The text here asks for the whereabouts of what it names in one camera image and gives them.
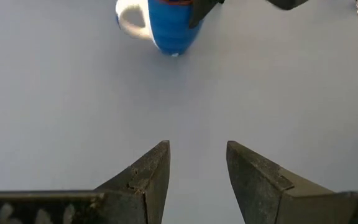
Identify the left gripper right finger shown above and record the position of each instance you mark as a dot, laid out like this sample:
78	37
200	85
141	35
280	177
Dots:
259	186

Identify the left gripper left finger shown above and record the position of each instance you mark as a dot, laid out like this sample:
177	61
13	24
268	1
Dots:
141	193

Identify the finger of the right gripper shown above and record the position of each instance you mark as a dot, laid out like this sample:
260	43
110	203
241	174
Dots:
202	9

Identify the blue and white mug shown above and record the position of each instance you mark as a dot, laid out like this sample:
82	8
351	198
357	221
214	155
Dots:
169	28

